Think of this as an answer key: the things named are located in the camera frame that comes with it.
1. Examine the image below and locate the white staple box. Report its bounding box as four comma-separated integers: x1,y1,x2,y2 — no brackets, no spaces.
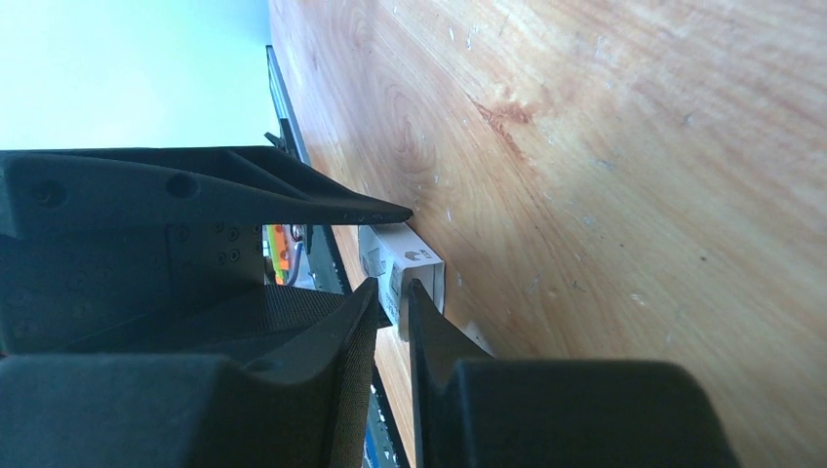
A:
357,223,446,342

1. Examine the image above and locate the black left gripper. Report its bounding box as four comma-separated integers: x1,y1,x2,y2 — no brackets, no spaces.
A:
1,146,413,355

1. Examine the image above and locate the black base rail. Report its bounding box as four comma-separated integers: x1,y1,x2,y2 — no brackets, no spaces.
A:
265,45,411,467

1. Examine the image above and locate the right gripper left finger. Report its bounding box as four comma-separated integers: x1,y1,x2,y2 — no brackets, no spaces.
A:
1,280,379,467

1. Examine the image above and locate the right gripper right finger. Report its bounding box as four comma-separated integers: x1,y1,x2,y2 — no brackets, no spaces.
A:
409,281,739,467

